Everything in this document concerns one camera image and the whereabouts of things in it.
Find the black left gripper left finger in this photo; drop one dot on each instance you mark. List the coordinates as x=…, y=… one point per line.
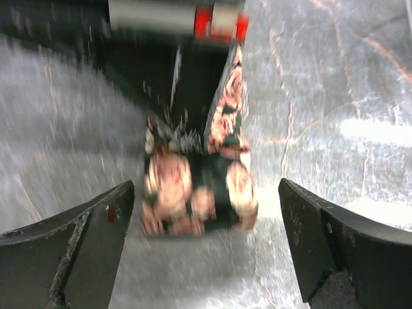
x=69, y=260

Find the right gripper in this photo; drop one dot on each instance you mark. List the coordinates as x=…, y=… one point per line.
x=176, y=83

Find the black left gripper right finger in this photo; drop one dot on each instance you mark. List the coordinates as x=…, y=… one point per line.
x=342, y=259

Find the black floral rose tie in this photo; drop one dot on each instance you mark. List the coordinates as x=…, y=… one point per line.
x=195, y=183

